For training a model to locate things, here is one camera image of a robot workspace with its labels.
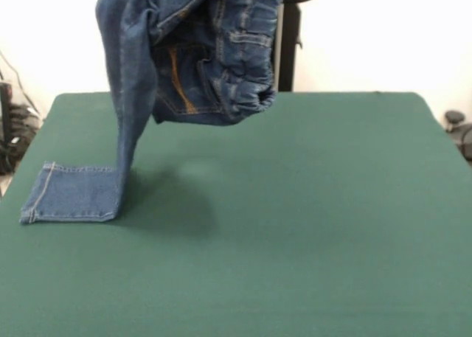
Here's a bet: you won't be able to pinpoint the grey chair base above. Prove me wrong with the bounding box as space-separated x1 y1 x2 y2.
9 104 41 131
444 110 472 161

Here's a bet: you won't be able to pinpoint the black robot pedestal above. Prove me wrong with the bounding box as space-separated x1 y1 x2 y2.
274 0 320 93

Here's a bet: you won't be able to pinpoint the dark green table cloth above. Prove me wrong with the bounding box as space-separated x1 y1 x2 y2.
0 91 472 337

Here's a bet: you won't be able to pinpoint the blue denim jeans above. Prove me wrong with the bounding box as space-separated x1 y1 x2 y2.
18 0 287 226

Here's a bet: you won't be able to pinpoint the black upright frame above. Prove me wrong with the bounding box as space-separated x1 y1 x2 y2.
0 80 13 174

